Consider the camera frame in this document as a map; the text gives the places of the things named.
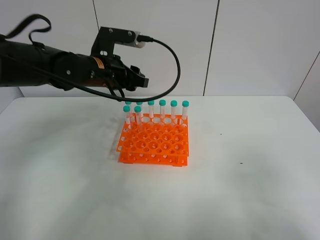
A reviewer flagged black camera cable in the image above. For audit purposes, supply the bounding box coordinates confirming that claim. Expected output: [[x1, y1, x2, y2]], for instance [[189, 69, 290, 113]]
[[0, 13, 181, 102]]

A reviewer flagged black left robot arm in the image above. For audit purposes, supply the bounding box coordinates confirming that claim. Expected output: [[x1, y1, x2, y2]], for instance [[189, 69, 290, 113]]
[[0, 40, 149, 91]]

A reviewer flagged second row left tube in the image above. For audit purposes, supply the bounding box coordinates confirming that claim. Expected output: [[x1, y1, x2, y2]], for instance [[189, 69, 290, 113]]
[[123, 105, 131, 125]]

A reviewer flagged teal-capped test tube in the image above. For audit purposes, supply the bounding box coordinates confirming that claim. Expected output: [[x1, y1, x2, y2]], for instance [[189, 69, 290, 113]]
[[134, 106, 142, 125]]

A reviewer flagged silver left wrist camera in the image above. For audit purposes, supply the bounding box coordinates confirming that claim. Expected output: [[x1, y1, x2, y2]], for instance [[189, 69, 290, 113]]
[[90, 27, 146, 58]]

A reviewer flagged orange test tube rack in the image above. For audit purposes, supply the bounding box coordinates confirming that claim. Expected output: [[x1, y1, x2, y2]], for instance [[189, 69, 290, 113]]
[[116, 113, 190, 167]]

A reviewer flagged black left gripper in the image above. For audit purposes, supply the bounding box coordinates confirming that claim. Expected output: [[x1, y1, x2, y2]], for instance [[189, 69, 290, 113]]
[[52, 51, 149, 92]]

